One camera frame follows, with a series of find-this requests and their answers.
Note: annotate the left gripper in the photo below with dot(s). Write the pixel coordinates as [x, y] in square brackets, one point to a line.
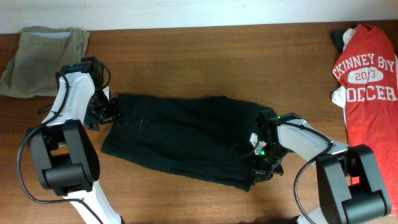
[115, 112]

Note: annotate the folded khaki shorts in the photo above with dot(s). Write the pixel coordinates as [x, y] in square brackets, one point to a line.
[41, 53]

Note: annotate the black shorts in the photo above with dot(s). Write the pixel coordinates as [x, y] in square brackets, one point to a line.
[196, 138]

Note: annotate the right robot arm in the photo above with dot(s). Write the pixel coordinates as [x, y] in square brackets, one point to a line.
[350, 184]

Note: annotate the dark garment at table corner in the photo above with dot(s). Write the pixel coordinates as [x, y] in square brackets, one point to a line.
[337, 38]

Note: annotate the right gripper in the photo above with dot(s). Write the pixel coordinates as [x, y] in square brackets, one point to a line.
[259, 173]

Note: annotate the red soccer t-shirt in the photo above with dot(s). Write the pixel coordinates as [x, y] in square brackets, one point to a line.
[367, 71]

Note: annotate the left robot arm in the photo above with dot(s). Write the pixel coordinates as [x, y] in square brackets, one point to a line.
[64, 158]

